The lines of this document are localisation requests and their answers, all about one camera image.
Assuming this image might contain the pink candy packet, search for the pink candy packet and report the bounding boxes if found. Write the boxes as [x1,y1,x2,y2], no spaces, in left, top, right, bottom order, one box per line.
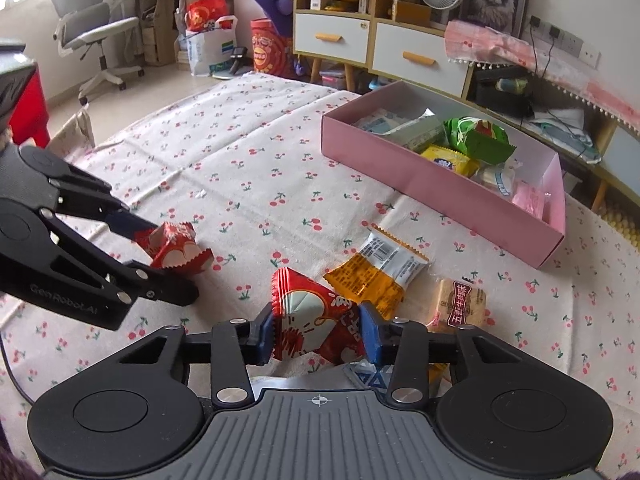
[511,180,553,218]

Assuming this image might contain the orange and white snack packet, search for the orange and white snack packet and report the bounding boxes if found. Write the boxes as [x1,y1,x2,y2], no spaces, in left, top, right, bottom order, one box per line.
[324,230,431,321]

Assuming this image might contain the grey office chair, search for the grey office chair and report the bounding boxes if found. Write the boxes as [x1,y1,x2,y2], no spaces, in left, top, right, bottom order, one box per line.
[50,0,146,106]

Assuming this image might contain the yellow snack packet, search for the yellow snack packet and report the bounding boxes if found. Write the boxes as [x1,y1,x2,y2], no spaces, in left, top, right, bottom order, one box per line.
[420,144,481,178]

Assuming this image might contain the white bun packet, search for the white bun packet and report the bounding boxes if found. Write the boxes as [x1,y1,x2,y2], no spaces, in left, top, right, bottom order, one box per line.
[475,162,518,196]

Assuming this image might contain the red snack packet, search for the red snack packet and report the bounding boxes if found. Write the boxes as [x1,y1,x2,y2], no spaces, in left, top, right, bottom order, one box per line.
[134,220,213,278]
[270,267,368,366]

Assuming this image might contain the beige biscuit packet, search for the beige biscuit packet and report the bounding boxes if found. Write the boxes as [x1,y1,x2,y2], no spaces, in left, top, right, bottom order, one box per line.
[425,277,488,336]

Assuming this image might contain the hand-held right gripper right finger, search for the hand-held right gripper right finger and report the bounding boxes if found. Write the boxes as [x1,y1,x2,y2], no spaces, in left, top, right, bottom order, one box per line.
[360,302,526,406]

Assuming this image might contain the red plastic stool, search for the red plastic stool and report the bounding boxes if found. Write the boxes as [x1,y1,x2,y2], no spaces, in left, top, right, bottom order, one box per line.
[10,67,51,148]

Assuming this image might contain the wooden desk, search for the wooden desk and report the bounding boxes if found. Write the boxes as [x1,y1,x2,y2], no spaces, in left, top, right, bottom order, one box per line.
[135,0,236,66]

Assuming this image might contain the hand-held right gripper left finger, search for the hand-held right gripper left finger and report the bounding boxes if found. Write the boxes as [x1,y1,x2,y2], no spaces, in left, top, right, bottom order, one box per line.
[117,307,275,409]

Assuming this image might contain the red round gift box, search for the red round gift box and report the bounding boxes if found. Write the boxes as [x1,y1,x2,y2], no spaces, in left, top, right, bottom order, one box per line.
[250,17,296,78]

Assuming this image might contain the cherry print tablecloth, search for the cherry print tablecloth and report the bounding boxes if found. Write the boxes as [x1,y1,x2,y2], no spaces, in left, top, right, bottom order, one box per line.
[0,72,640,480]

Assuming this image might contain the clear white roll packet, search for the clear white roll packet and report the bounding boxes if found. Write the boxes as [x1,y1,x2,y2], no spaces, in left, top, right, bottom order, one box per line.
[352,107,416,136]

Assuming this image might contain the red gift bag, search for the red gift bag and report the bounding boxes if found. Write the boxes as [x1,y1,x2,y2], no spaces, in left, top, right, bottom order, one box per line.
[186,0,231,33]

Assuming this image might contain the green snack packet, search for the green snack packet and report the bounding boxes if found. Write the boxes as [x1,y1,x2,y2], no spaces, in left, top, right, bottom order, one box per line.
[444,116,518,165]

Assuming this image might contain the wall power sockets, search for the wall power sockets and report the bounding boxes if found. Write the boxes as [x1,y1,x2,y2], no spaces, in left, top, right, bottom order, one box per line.
[530,15,601,68]

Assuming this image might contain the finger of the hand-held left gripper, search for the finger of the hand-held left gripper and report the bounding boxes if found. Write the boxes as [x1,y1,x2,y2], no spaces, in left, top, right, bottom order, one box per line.
[47,210,200,307]
[50,164,162,241]

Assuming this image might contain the pink lace cloth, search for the pink lace cloth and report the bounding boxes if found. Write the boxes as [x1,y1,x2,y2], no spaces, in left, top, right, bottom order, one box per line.
[445,20,640,136]

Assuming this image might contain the blue triangle print packet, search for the blue triangle print packet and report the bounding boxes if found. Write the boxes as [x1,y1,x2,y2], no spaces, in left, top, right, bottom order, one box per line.
[345,359,398,392]

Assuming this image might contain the yellow egg tray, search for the yellow egg tray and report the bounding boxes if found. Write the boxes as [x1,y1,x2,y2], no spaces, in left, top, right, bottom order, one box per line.
[600,205,640,246]

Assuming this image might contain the silver snack packet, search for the silver snack packet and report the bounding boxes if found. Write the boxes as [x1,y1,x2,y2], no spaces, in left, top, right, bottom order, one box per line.
[385,110,448,153]

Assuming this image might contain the pink cardboard box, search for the pink cardboard box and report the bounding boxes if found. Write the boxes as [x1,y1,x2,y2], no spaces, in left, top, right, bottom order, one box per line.
[321,79,567,270]

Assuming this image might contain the beige printed cloth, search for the beige printed cloth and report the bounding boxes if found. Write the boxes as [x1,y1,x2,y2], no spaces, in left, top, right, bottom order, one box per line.
[47,110,96,161]

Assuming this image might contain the white paper bag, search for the white paper bag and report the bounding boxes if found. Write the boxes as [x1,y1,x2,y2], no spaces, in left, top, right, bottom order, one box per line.
[186,15,238,78]

